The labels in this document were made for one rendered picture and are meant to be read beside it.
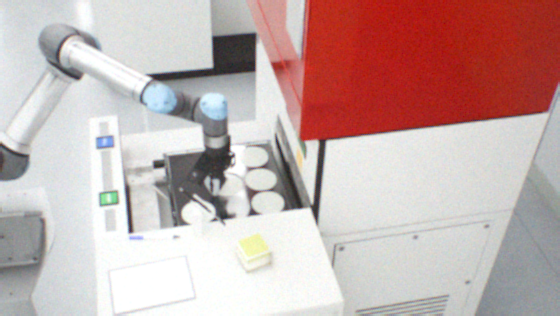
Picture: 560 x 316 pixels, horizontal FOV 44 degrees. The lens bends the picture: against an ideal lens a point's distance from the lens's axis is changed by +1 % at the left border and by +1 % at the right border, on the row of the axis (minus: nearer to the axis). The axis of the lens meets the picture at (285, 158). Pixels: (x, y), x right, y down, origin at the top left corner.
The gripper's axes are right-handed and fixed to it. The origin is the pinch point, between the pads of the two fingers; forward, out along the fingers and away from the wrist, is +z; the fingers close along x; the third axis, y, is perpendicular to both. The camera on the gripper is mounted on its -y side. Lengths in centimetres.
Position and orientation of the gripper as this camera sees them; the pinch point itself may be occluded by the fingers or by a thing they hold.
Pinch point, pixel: (213, 193)
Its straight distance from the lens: 215.7
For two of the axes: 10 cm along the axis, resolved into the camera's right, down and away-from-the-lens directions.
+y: 5.5, -5.4, 6.4
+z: -0.4, 7.4, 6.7
